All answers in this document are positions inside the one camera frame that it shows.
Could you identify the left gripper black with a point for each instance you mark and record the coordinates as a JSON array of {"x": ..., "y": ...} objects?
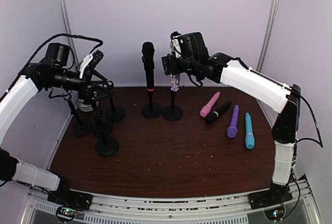
[{"x": 86, "y": 95}]

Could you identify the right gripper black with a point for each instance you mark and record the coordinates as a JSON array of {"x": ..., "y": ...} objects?
[{"x": 168, "y": 62}]

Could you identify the glitter mic silver head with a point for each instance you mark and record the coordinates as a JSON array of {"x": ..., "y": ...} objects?
[{"x": 174, "y": 79}]

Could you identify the black stand of purple mic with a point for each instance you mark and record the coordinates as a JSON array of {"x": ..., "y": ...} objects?
[{"x": 114, "y": 113}]

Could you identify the pink microphone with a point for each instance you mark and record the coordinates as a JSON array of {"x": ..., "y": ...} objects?
[{"x": 206, "y": 109}]

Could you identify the black stand of blue mic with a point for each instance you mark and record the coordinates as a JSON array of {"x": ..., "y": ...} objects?
[{"x": 107, "y": 146}]

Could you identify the purple microphone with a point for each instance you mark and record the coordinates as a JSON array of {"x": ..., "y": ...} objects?
[{"x": 232, "y": 129}]

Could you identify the light blue microphone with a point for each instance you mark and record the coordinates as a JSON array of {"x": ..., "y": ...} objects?
[{"x": 249, "y": 139}]

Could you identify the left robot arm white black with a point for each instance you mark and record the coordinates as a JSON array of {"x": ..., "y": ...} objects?
[{"x": 50, "y": 72}]

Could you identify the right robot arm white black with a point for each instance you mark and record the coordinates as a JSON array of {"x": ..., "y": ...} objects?
[{"x": 282, "y": 98}]

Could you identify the black stand of glitter mic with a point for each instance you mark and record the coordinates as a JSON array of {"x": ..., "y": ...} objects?
[{"x": 172, "y": 112}]

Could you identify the tape roll at back left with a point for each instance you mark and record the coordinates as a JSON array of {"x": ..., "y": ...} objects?
[{"x": 83, "y": 107}]

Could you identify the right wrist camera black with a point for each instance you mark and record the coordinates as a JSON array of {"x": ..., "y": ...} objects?
[{"x": 174, "y": 44}]

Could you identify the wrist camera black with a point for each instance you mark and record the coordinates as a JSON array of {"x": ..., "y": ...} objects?
[
  {"x": 96, "y": 58},
  {"x": 174, "y": 44}
]

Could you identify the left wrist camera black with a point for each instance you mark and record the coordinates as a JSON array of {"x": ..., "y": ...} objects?
[{"x": 96, "y": 58}]

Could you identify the right aluminium corner post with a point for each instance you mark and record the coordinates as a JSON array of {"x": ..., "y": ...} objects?
[{"x": 273, "y": 12}]

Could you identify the aluminium corner post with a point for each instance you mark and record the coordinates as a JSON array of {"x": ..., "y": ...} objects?
[
  {"x": 273, "y": 12},
  {"x": 67, "y": 28}
]

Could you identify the left aluminium corner post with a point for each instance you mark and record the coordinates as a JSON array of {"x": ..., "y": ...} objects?
[{"x": 67, "y": 28}]

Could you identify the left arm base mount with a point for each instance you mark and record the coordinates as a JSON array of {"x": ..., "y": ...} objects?
[{"x": 70, "y": 205}]

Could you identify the front aluminium rail frame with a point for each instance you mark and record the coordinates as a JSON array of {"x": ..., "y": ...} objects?
[{"x": 232, "y": 208}]

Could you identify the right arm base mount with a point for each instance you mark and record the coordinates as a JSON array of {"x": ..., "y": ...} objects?
[{"x": 272, "y": 203}]

